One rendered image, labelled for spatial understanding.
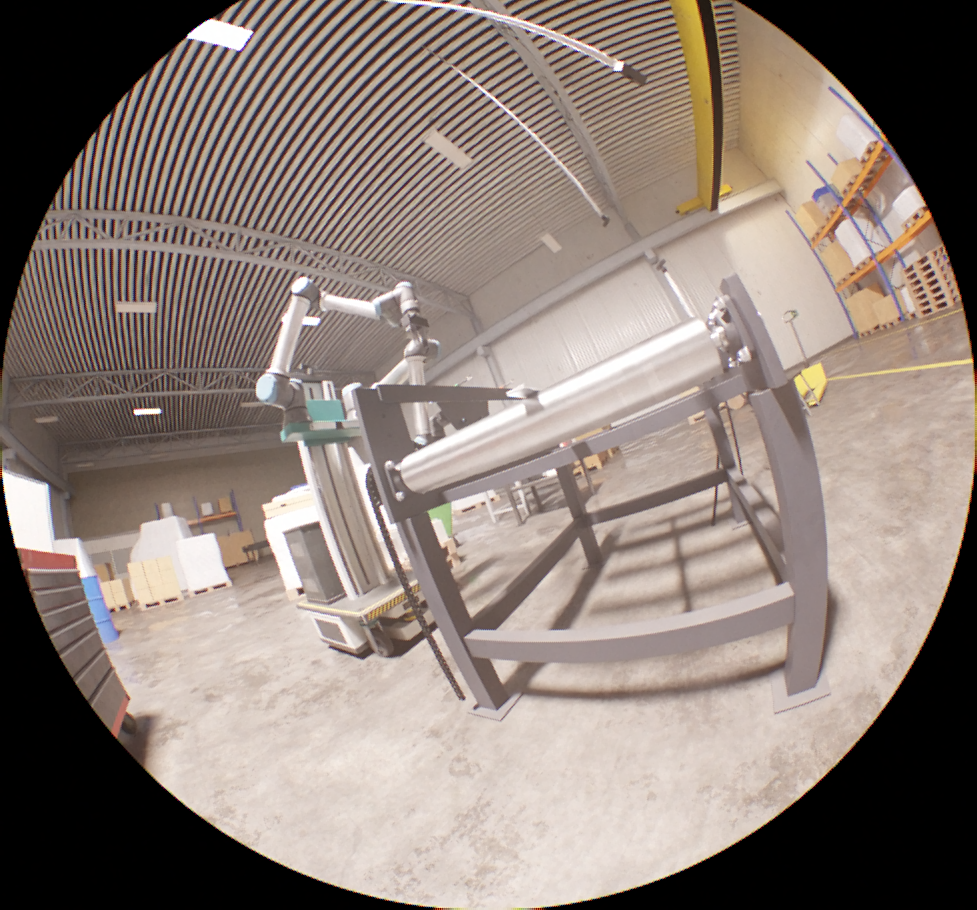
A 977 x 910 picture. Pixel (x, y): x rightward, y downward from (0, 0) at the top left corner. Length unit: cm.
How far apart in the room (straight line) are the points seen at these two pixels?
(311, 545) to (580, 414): 179
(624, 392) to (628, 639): 53
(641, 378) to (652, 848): 92
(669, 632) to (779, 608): 24
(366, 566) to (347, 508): 39
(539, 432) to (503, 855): 96
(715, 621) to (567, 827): 56
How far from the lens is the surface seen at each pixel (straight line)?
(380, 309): 159
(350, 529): 208
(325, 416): 212
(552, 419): 60
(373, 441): 94
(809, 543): 68
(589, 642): 80
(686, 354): 56
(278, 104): 808
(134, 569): 869
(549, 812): 91
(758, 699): 99
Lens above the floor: 79
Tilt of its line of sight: 9 degrees up
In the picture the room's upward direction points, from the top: 20 degrees counter-clockwise
